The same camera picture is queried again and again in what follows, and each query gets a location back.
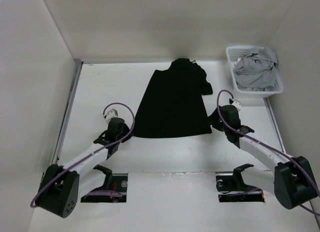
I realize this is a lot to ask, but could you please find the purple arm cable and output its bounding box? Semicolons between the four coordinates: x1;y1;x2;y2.
216;90;320;215
29;102;136;208

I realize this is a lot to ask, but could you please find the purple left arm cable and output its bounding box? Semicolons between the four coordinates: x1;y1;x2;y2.
29;102;136;208

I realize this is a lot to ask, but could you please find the aluminium frame rail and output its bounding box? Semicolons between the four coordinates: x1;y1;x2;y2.
49;59;83;165
263;98;286;153

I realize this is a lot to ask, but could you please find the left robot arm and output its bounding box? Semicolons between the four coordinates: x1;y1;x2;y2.
30;117;132;218

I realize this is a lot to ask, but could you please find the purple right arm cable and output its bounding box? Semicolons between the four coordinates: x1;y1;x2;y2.
216;90;320;215

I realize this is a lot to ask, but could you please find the black tank top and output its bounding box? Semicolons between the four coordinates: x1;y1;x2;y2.
133;58;213;138

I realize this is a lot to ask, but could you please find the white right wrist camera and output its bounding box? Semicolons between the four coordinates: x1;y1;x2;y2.
229;98;242;111

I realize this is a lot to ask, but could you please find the white plastic laundry basket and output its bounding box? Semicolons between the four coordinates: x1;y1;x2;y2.
225;46;284;98

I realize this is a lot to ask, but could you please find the right aluminium frame rail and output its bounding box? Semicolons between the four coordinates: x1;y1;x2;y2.
263;98;286;153

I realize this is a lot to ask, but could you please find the left aluminium frame rail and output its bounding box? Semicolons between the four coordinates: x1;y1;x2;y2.
49;59;83;165

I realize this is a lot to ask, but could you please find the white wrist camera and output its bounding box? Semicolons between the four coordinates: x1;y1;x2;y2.
102;108;118;124
229;98;242;111

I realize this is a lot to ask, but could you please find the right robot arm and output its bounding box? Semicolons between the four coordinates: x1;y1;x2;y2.
209;105;320;209

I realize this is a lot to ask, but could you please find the grey tank tops pile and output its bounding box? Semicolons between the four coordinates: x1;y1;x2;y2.
233;47;278;91

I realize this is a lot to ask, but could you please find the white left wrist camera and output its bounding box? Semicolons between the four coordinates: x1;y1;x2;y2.
102;108;118;124

